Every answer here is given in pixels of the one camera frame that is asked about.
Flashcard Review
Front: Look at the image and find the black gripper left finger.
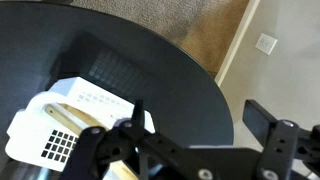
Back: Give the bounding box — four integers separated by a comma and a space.
59, 99, 218, 180

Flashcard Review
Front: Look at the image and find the white baseboard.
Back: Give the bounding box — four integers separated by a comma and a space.
214, 0, 262, 88

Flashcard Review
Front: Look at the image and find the white plastic basket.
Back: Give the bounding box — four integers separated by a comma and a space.
4, 76, 156, 174

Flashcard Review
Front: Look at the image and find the wooden spoon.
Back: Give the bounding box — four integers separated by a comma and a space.
44, 103, 139, 180
61, 103, 109, 132

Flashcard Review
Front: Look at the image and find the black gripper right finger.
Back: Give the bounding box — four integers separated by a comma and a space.
242, 99, 320, 180

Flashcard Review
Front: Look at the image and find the round black dining table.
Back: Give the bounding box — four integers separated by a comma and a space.
0, 1, 234, 180

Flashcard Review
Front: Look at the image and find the white wall outlet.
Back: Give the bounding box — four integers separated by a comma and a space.
254, 32, 278, 56

